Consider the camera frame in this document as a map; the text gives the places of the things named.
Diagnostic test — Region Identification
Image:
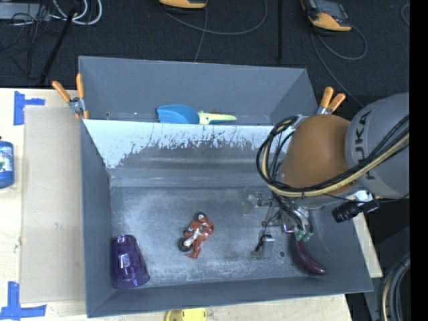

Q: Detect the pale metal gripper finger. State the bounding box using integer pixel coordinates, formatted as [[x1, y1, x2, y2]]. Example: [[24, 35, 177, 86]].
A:
[[250, 233, 277, 260], [245, 192, 274, 215]]

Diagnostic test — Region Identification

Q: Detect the purple toy eggplant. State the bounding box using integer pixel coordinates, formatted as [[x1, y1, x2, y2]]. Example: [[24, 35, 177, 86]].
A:
[[290, 234, 327, 276]]

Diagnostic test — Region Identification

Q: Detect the orange toy motorcycle rider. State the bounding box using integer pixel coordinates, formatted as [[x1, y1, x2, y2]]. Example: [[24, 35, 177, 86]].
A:
[[178, 211, 215, 259]]

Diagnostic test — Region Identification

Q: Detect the grey metal bin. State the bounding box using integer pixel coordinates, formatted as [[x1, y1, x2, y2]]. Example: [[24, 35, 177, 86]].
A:
[[78, 55, 375, 319]]

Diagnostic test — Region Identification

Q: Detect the purple plastic cup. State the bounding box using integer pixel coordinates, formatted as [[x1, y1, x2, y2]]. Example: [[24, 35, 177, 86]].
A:
[[110, 234, 150, 290]]

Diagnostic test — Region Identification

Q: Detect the pale flat board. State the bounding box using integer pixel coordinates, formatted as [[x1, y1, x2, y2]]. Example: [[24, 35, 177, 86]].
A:
[[19, 106, 87, 306]]

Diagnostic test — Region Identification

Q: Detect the blue printed can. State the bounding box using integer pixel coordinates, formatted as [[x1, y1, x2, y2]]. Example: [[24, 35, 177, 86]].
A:
[[0, 141, 15, 189]]

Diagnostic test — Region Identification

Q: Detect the black cylinder on white bracket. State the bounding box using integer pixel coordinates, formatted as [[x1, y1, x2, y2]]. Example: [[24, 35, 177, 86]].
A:
[[331, 191, 381, 223]]

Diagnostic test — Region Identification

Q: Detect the blue scoop with yellow handle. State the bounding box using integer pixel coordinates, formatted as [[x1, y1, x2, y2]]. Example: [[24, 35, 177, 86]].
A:
[[156, 104, 237, 126]]

